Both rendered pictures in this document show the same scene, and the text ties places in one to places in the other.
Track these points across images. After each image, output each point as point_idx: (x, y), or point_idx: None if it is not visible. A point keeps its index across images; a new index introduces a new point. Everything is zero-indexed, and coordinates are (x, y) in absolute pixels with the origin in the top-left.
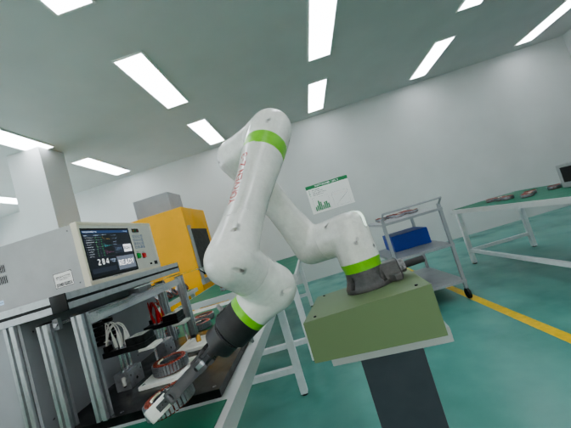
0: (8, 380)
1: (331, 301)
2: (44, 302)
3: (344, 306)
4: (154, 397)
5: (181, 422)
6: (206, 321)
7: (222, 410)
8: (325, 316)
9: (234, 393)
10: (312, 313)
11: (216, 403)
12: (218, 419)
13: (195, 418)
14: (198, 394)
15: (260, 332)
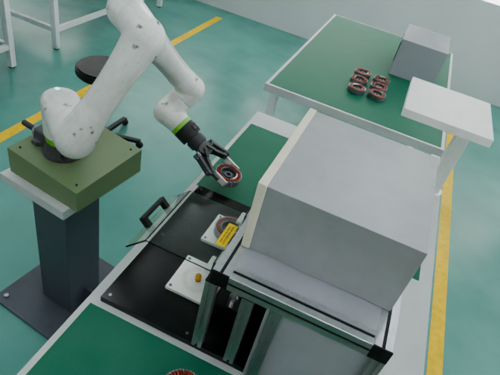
0: None
1: (98, 160)
2: None
3: (112, 140)
4: (236, 175)
5: (222, 187)
6: (169, 374)
7: (201, 178)
8: (129, 142)
9: (190, 185)
10: (124, 157)
11: (202, 185)
12: (204, 175)
13: (215, 184)
14: (211, 190)
15: (129, 254)
